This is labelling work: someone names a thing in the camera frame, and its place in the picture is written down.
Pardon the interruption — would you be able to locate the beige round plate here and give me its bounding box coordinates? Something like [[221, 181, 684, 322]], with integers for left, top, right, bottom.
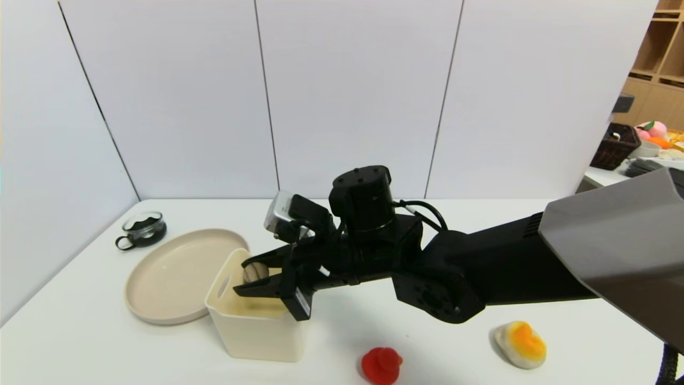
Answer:
[[124, 229, 251, 326]]

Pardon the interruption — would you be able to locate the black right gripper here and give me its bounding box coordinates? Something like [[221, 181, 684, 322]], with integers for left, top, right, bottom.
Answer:
[[232, 235, 361, 322]]

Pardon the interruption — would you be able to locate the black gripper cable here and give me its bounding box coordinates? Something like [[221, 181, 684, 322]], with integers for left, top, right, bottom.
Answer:
[[395, 199, 449, 232]]

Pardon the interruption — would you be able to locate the white side table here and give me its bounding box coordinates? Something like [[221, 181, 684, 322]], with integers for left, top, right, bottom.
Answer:
[[584, 160, 634, 188]]

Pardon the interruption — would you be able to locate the wooden shelf unit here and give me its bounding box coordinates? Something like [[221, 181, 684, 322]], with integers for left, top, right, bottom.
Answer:
[[612, 0, 684, 132]]

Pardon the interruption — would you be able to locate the black brush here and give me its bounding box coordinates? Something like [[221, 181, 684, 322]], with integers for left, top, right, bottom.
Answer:
[[624, 158, 670, 178]]

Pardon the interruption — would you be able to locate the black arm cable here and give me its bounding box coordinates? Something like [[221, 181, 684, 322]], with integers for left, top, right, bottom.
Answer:
[[662, 344, 684, 385]]

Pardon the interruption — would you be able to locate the small wooden cylinder block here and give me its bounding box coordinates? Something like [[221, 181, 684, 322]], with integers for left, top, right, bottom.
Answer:
[[243, 261, 270, 286]]

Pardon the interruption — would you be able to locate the dark wicker basket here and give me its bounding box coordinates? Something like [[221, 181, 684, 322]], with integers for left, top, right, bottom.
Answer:
[[590, 122, 641, 171]]

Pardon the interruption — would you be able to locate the white bowl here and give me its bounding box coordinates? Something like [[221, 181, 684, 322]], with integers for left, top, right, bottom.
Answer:
[[627, 141, 662, 159]]

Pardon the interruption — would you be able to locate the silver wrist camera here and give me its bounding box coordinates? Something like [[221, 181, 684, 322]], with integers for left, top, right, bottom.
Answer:
[[264, 191, 336, 241]]

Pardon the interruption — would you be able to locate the red rubber duck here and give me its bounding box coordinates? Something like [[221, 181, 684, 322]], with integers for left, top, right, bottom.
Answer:
[[361, 347, 403, 385]]

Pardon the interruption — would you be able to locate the pink peach plush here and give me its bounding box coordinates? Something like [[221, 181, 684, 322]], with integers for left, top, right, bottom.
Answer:
[[635, 121, 667, 141]]

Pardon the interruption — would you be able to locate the orange and white stone toy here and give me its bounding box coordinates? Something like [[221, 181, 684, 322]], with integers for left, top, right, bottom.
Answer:
[[494, 320, 547, 370]]

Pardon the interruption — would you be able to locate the cream plastic storage box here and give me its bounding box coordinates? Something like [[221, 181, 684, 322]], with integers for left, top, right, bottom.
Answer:
[[205, 248, 305, 363]]

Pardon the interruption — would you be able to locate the glass cup with black handle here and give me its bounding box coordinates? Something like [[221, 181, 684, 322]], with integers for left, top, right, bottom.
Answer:
[[115, 212, 167, 252]]

